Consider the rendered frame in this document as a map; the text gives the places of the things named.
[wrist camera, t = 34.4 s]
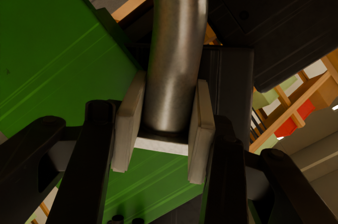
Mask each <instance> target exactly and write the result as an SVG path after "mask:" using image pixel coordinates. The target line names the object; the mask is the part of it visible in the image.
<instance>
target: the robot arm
mask: <svg viewBox="0 0 338 224"><path fill-rule="evenodd" d="M146 79H147V71H143V70H139V71H137V72H136V74H135V76H134V78H133V80H132V82H131V84H130V86H129V88H128V90H127V92H126V94H125V96H124V98H123V100H122V101H120V100H113V99H108V100H102V99H95V100H90V101H88V102H87V103H86V105H85V117H84V123H83V125H82V126H75V127H66V121H65V120H64V119H63V118H61V117H56V116H44V117H40V118H38V119H36V120H34V121H33V122H31V123H30V124H29V125H27V126H26V127H24V128H23V129H22V130H20V131H19V132H17V133H16V134H15V135H13V136H12V137H11V138H9V139H8V140H6V141H5V142H4V143H2V144H1V145H0V224H25V222H26V221H27V220H28V219H29V217H30V216H31V215H32V214H33V213H34V211H35V210H36V209H37V208H38V206H39V205H40V204H41V203H42V202H43V200H44V199H45V198H46V197H47V196H48V194H49V193H50V192H51V191H52V189H53V188H54V187H55V186H56V185H57V183H58V182H59V181H60V180H61V179H62V181H61V184H60V186H59V189H58V191H57V194H56V197H55V199H54V202H53V204H52V207H51V210H50V212H49V215H48V218H47V220H46V223H45V224H102V220H103V213H104V207H105V200H106V194H107V187H108V181H109V174H110V164H111V169H113V171H115V172H122V173H124V172H125V171H127V169H128V166H129V162H130V159H131V155H132V152H133V148H134V145H135V141H136V138H137V134H138V131H139V127H140V124H141V120H142V113H143V104H144V96H145V87H146ZM111 161H112V163H111ZM205 175H206V180H205ZM188 180H189V181H190V183H194V184H202V183H204V180H205V184H204V189H203V193H202V198H201V199H202V204H201V210H200V217H199V224H249V216H248V207H249V209H250V212H251V214H252V216H253V219H254V221H255V224H338V219H337V218H336V216H335V215H334V214H333V213H332V211H331V210H330V209H329V207H328V206H327V205H326V203H325V202H324V201H323V199H322V198H321V197H320V195H319V194H318V193H317V191H316V190H315V189H314V188H313V186H312V185H311V184H310V182H309V181H308V180H307V178H306V177H305V176H304V174H303V173H302V172H301V170H300V169H299V168H298V166H297V165H296V164H295V162H294V161H293V160H292V159H291V157H290V156H289V155H287V154H286V153H284V152H283V151H281V150H278V149H272V148H265V149H262V151H261V153H260V155H257V154H254V153H251V152H249V151H247V150H245V149H244V144H243V142H242V141H241V140H240V139H238V138H236V136H235V133H234V129H233V126H232V122H231V120H230V119H229V118H228V117H227V116H220V115H214V114H213V111H212V105H211V100H210V94H209V88H208V83H207V82H206V80H202V79H198V80H197V83H196V89H195V94H194V100H193V105H192V111H191V116H190V122H189V127H188Z"/></svg>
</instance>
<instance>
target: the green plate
mask: <svg viewBox="0 0 338 224"><path fill-rule="evenodd" d="M124 43H132V41H131V40H130V39H129V38H128V36H127V35H126V34H125V32H124V31H123V30H122V29H121V27H120V26H119V25H118V23H117V22H116V21H115V20H114V18H113V17H112V16H111V14H110V13H109V12H108V11H107V9H106V8H100V9H97V10H96V8H95V7H94V6H93V5H92V3H91V2H90V1H89V0H0V131H1V132H2V133H3V134H4V135H5V136H6V137H7V138H8V139H9V138H11V137H12V136H13V135H15V134H16V133H17V132H19V131H20V130H22V129H23V128H24V127H26V126H27V125H29V124H30V123H31V122H33V121H34V120H36V119H38V118H40V117H44V116H56V117H61V118H63V119H64V120H65V121H66V127H75V126H82V125H83V123H84V121H85V105H86V103H87V102H88V101H90V100H95V99H102V100H108V99H113V100H120V101H122V100H123V98H124V96H125V94H126V92H127V90H128V88H129V86H130V84H131V82H132V80H133V78H134V76H135V74H136V72H137V71H139V70H143V71H144V69H143V68H142V67H141V66H140V64H139V63H138V62H137V61H136V59H135V58H134V57H133V56H132V54H131V53H130V52H129V50H128V49H127V48H126V47H125V45H124ZM111 163H112V161H111ZM205 180H206V175H205ZM205 180H204V183H202V184H194V183H190V181H189V180H188V156H186V155H179V154H173V153H166V152H160V151H154V150H147V149H141V148H133V152H132V155H131V159H130V162H129V166H128V169H127V171H125V172H124V173H122V172H115V171H113V169H111V164H110V174H109V181H108V187H107V194H106V200H105V207H104V213H103V220H102V224H112V217H113V216H115V215H122V216H123V217H124V224H132V221H133V219H135V218H141V219H143V220H144V224H148V223H150V222H152V221H153V220H155V219H157V218H159V217H161V216H162V215H164V214H166V213H168V212H170V211H171V210H173V209H175V208H177V207H178V206H180V205H182V204H184V203H186V202H187V201H189V200H191V199H193V198H195V197H196V196H198V195H200V194H202V193H203V189H204V184H205Z"/></svg>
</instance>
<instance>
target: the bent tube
mask: <svg viewBox="0 0 338 224"><path fill-rule="evenodd" d="M153 3H154V18H153V28H152V36H151V45H150V54H149V62H148V70H147V79H146V87H145V96H144V104H143V113H142V120H141V124H140V127H139V131H138V134H137V138H136V141H135V145H134V148H141V149H147V150H154V151H160V152H166V153H173V154H179V155H186V156H188V127H189V122H190V116H191V111H192V105H193V100H194V94H195V89H196V83H197V77H198V72H199V66H200V61H201V55H202V50H203V44H204V39H205V33H206V27H207V19H208V0H153Z"/></svg>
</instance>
